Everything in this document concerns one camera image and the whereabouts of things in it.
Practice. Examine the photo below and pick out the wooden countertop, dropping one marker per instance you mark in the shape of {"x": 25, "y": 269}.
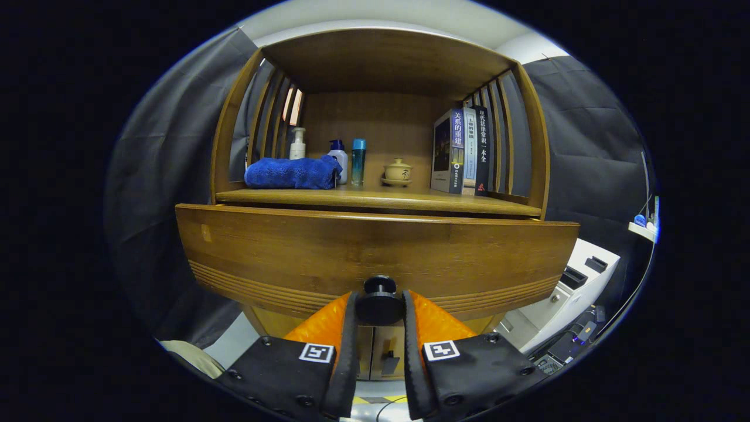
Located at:
{"x": 410, "y": 199}

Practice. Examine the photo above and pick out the blue towel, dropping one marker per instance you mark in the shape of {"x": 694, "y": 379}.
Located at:
{"x": 287, "y": 173}

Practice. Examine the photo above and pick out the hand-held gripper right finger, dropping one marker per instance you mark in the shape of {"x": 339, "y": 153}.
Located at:
{"x": 413, "y": 363}

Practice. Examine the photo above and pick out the beige saucer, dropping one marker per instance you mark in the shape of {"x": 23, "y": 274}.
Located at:
{"x": 397, "y": 183}

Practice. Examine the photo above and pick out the wooden drawer with black knob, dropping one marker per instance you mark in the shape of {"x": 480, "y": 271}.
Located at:
{"x": 351, "y": 252}

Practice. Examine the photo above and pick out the beige lidded teacup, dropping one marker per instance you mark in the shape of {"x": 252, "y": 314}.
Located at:
{"x": 398, "y": 171}

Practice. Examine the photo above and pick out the book with pale blue spine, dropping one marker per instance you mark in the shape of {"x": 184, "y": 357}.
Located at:
{"x": 469, "y": 158}

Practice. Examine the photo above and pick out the book with dark photo cover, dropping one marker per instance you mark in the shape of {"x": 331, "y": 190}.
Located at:
{"x": 442, "y": 146}

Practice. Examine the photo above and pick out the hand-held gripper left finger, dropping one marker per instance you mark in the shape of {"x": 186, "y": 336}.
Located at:
{"x": 345, "y": 363}

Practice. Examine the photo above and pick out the white pump bottle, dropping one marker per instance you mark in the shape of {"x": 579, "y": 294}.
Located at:
{"x": 297, "y": 149}

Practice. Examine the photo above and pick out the black floor device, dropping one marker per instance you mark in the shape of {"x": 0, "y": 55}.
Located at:
{"x": 571, "y": 343}

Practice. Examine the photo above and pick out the wooden cabinet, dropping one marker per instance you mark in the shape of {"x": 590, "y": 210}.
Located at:
{"x": 375, "y": 123}

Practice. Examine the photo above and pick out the beige fabric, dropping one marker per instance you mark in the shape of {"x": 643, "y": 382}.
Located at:
{"x": 193, "y": 354}

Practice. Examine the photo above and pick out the teal glass bottle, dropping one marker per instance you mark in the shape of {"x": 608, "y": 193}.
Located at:
{"x": 358, "y": 164}

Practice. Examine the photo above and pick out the white bottle with blue cap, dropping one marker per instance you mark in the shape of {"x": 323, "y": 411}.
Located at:
{"x": 341, "y": 161}

